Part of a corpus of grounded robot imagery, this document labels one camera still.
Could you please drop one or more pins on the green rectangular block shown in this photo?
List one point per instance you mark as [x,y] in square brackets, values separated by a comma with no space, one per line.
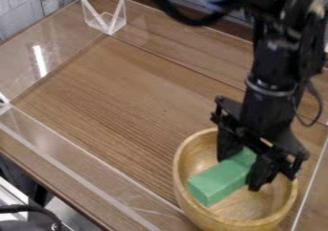
[215,183]

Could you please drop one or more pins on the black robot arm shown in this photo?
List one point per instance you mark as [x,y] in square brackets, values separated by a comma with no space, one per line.
[289,29]

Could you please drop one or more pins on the brown wooden bowl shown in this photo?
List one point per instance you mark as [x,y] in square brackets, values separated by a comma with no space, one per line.
[244,211]

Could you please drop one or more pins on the clear acrylic wall panels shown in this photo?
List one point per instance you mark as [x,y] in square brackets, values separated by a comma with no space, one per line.
[99,106]

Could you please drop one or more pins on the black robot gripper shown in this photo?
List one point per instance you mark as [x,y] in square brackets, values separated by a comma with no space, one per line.
[257,124]

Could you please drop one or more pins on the clear acrylic corner bracket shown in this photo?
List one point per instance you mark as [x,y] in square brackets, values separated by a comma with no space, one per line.
[106,22]

